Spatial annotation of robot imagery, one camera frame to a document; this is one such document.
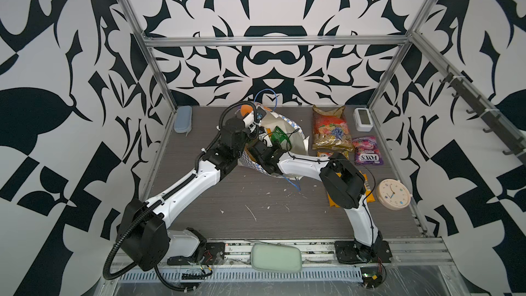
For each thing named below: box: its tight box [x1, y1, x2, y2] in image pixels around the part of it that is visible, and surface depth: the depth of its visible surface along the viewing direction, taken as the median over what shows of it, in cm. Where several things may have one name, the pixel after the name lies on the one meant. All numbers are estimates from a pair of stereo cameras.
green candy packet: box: [271, 125, 292, 150], surface depth 103 cm
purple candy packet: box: [352, 135, 385, 166], surface depth 101 cm
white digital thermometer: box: [352, 107, 374, 132], surface depth 110 cm
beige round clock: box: [376, 178, 413, 211], surface depth 88 cm
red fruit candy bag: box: [311, 104, 354, 160], surface depth 104 cm
